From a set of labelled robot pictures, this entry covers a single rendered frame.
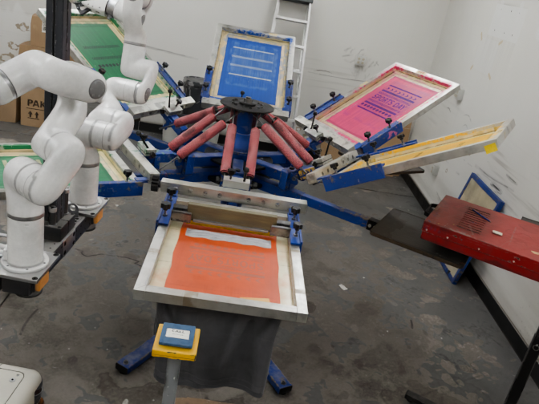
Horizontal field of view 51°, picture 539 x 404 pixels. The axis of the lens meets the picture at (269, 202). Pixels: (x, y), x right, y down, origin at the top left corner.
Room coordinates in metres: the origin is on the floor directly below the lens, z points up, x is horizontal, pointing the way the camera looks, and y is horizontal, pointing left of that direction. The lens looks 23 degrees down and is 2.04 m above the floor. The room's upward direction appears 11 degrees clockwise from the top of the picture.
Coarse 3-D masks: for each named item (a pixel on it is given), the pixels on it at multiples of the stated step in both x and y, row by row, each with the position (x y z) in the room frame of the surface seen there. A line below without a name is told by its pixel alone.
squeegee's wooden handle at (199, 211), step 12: (192, 204) 2.13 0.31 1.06; (204, 204) 2.14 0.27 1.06; (192, 216) 2.13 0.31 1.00; (204, 216) 2.13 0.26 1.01; (216, 216) 2.13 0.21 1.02; (228, 216) 2.14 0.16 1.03; (240, 216) 2.14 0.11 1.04; (252, 216) 2.15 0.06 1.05; (264, 216) 2.15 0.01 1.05; (276, 216) 2.16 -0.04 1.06; (264, 228) 2.15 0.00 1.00
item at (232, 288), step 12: (264, 252) 2.02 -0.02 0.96; (276, 252) 2.04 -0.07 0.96; (276, 264) 1.95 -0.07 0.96; (276, 276) 1.85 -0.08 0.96; (228, 288) 1.71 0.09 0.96; (240, 288) 1.72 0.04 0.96; (252, 288) 1.74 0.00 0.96; (264, 288) 1.75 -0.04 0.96; (276, 288) 1.77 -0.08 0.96; (276, 300) 1.69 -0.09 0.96
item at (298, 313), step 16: (240, 208) 2.33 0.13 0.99; (160, 224) 2.02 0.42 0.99; (160, 240) 1.89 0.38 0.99; (288, 240) 2.15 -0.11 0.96; (144, 272) 1.65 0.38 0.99; (144, 288) 1.56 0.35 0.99; (160, 288) 1.57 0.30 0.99; (304, 288) 1.75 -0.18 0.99; (176, 304) 1.55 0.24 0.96; (192, 304) 1.55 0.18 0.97; (208, 304) 1.56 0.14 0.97; (224, 304) 1.56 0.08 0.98; (240, 304) 1.57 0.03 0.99; (256, 304) 1.59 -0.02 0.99; (272, 304) 1.61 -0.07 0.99; (304, 304) 1.64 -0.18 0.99; (288, 320) 1.58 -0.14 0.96; (304, 320) 1.59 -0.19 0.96
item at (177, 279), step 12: (180, 228) 2.09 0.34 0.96; (192, 228) 2.11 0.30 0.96; (204, 228) 2.13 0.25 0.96; (216, 228) 2.15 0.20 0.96; (180, 240) 1.99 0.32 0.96; (192, 240) 2.00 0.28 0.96; (204, 240) 2.02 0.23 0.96; (216, 240) 2.04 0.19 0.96; (180, 252) 1.89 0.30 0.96; (180, 264) 1.81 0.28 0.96; (168, 276) 1.71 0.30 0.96; (180, 276) 1.73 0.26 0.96; (192, 276) 1.74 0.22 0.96; (204, 276) 1.76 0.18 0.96; (180, 288) 1.65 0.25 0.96; (192, 288) 1.66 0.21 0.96; (204, 288) 1.68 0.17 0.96; (216, 288) 1.69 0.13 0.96
